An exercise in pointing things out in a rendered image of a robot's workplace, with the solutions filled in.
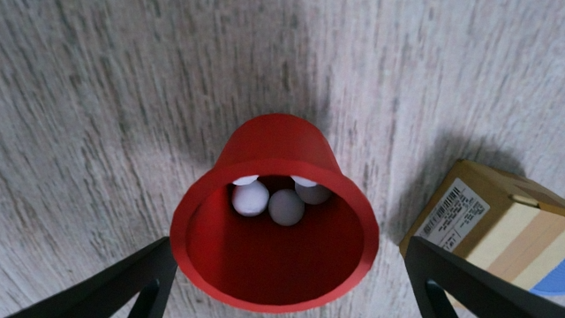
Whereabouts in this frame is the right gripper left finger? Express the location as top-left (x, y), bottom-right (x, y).
top-left (4, 236), bottom-right (177, 318)

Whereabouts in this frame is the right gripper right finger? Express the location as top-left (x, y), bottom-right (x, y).
top-left (404, 236), bottom-right (565, 318)

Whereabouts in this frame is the cardboard box with tape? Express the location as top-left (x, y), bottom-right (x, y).
top-left (399, 160), bottom-right (565, 291)

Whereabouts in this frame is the blue round coaster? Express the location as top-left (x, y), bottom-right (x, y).
top-left (531, 261), bottom-right (565, 297)

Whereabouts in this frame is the red cup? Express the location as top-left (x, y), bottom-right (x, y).
top-left (169, 114), bottom-right (380, 315)

